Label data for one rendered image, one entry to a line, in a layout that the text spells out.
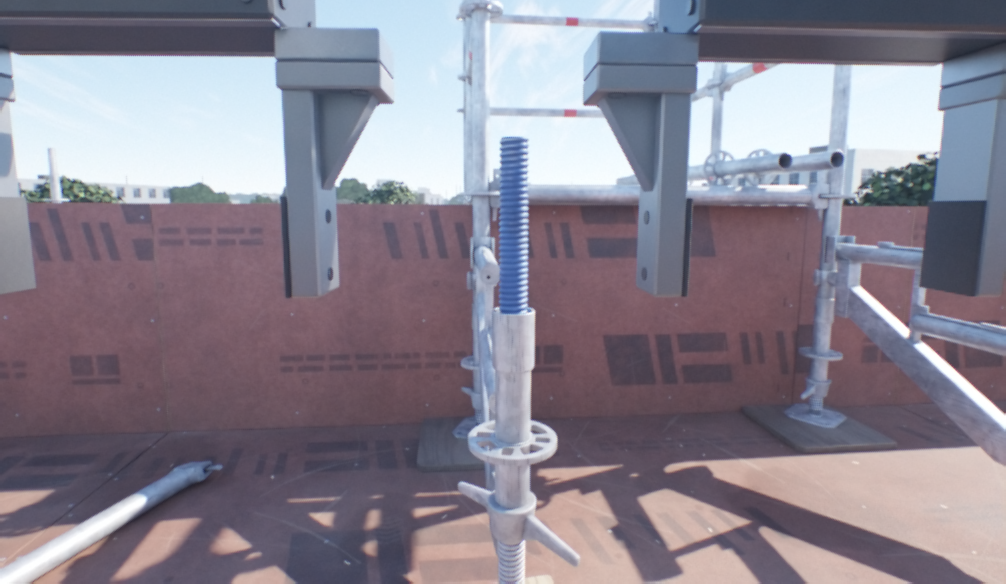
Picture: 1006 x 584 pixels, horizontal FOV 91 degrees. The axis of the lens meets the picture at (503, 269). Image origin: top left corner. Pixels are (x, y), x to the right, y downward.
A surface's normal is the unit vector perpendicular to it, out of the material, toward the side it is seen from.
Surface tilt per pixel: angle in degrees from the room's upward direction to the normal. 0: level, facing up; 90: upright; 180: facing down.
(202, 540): 0
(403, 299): 90
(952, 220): 90
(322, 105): 90
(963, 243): 90
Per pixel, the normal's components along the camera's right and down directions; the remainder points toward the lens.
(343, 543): 0.00, -0.99
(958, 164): -1.00, 0.00
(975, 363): 0.10, 0.12
